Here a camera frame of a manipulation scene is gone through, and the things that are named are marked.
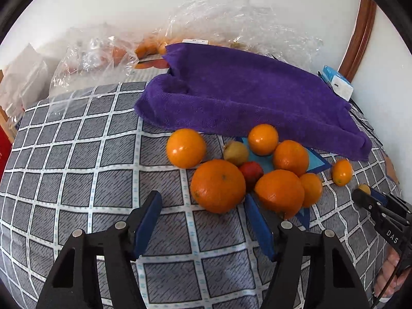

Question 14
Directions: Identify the black cable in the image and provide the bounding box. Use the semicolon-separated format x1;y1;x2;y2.
316;70;384;147

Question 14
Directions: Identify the white plastic bag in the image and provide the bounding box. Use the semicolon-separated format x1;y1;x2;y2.
1;44;50;126

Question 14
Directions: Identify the largest orange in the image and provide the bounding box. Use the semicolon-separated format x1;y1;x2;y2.
190;159;246;214

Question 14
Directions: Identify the person's right hand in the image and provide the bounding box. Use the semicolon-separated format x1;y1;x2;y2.
374;247;411;298

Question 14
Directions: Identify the round orange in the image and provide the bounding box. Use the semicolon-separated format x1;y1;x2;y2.
166;128;207;169

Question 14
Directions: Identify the small red fruit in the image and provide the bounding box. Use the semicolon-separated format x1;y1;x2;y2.
238;161;264;193

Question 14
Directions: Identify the purple towel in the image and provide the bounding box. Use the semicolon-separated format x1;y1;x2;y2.
135;43;372;161

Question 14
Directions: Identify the large orange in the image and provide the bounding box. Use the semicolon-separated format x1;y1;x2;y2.
254;169;304;220

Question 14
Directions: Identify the red paper bag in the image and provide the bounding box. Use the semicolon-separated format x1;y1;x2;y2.
0;127;12;179

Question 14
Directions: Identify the clear plastic bag left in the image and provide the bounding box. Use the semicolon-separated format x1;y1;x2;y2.
49;24;141;97

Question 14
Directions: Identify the oval orange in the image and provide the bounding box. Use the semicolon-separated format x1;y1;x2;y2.
299;173;323;208

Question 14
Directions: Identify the clear plastic bag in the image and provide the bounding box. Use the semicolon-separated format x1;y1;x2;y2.
49;24;141;97
156;0;323;73

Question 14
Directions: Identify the small orange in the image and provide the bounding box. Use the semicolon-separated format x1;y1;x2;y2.
331;159;353;187

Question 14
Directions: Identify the brown wooden door frame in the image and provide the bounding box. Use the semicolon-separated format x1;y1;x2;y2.
338;0;377;82

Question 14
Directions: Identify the green-brown kiwi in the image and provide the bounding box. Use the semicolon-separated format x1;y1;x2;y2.
223;140;249;166

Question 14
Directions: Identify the white blue charger box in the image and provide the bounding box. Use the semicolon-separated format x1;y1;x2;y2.
321;65;353;101

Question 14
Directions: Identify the grey checked tablecloth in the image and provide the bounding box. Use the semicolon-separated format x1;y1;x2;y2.
0;81;402;309

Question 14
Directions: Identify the clear plastic bag right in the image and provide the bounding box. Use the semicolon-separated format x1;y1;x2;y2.
156;0;323;73

